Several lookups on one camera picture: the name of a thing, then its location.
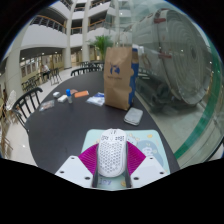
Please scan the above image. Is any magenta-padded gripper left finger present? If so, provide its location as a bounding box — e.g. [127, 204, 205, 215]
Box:
[54, 143, 100, 189]

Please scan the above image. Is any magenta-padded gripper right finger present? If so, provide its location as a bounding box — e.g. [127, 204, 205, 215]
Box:
[124, 141, 170, 188]

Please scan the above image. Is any white perforated computer mouse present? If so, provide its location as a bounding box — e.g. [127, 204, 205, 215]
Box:
[96, 128, 128, 178]

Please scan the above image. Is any light green cartoon mouse pad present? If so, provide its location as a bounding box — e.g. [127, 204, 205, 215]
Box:
[80, 128, 171, 192]

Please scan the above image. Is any grey flat rectangular case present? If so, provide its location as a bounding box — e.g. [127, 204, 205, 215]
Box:
[123, 106, 144, 127]

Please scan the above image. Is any clear plastic packet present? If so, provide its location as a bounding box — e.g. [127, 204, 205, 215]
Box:
[38, 99, 56, 112]

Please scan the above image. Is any white plastic packet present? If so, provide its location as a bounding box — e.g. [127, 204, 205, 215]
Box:
[85, 91, 106, 107]

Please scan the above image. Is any small blue-capped white bottle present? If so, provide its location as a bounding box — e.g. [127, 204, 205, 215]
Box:
[65, 88, 73, 104]

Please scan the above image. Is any orange flat rectangular block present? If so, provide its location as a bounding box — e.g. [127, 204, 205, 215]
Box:
[73, 90, 90, 99]

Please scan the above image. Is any black wooden chair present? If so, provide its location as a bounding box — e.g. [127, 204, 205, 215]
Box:
[10, 86, 44, 134]
[70, 65, 103, 77]

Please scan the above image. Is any brown paper bag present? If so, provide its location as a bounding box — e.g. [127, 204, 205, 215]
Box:
[103, 46, 140, 111]

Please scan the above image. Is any group of black chairs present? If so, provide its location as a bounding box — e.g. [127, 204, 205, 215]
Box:
[20, 67, 63, 93]

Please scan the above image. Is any person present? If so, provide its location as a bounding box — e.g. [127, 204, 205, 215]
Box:
[40, 63, 52, 82]

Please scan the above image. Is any large white rocket model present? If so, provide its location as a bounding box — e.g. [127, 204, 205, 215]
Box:
[131, 8, 214, 108]

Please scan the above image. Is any green potted palm plant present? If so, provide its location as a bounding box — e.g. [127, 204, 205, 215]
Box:
[87, 34, 114, 62]

